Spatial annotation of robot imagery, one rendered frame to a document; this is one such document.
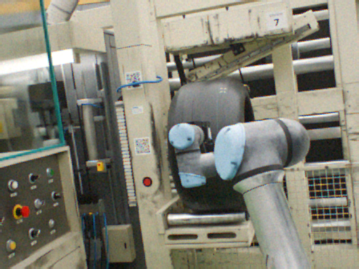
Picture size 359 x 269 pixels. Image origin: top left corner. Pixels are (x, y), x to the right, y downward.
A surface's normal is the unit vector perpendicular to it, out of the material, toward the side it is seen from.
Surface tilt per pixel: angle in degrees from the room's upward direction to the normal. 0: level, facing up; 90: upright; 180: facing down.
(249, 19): 90
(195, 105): 48
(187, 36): 90
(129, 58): 90
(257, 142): 65
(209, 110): 56
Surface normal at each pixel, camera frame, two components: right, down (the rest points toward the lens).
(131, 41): -0.27, 0.11
